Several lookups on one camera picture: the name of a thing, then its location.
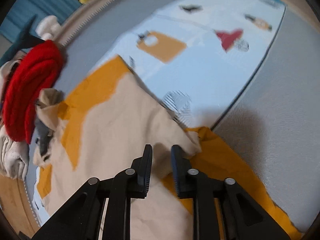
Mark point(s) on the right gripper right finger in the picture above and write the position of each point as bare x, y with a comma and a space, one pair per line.
183, 173

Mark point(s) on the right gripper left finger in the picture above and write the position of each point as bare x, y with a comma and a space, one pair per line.
142, 167

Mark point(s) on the beige and mustard jacket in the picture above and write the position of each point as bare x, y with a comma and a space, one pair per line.
106, 122

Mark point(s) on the grey bed mattress sheet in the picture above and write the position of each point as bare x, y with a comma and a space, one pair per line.
272, 125

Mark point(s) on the printed light blue bed runner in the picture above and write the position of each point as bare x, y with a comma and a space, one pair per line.
192, 56

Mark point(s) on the cream folded blanket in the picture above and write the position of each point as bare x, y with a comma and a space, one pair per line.
14, 157

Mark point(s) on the wooden headboard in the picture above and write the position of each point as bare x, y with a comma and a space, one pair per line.
16, 208

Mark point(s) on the red folded quilt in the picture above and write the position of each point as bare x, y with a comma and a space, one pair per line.
39, 69

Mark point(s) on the white folded bedding stack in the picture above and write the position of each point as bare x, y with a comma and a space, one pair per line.
7, 70

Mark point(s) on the white plush toy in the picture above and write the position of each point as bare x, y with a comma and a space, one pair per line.
48, 27

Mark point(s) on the teal plush shark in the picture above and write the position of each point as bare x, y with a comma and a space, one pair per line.
24, 41

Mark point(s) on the blue curtain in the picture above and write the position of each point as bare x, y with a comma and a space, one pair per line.
23, 10

